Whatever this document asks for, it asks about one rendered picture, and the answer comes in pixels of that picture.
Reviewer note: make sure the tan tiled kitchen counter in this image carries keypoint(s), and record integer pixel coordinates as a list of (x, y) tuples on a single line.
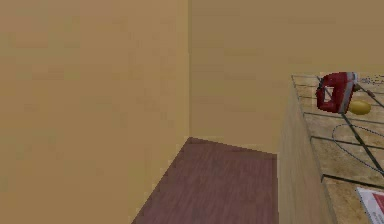
[(320, 156)]

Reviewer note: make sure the yellow potato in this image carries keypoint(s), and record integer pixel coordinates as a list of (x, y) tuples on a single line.
[(360, 107)]

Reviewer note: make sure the white and red book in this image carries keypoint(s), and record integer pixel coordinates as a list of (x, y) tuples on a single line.
[(375, 203)]

